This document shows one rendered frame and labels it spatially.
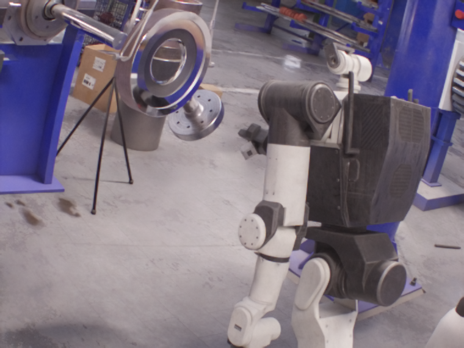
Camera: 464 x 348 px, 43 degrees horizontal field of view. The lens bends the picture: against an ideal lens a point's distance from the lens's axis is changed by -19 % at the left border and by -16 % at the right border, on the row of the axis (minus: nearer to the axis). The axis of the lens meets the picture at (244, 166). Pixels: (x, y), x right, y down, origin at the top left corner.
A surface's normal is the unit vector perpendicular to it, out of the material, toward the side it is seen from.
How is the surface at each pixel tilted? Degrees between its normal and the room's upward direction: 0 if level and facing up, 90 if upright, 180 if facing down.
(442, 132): 90
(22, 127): 90
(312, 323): 108
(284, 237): 45
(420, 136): 70
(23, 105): 90
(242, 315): 88
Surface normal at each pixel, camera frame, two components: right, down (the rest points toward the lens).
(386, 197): 0.63, 0.34
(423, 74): -0.12, 0.30
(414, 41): -0.63, 0.08
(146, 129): 0.36, 0.41
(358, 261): -0.80, -0.04
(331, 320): 0.58, -0.22
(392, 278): 0.59, 0.08
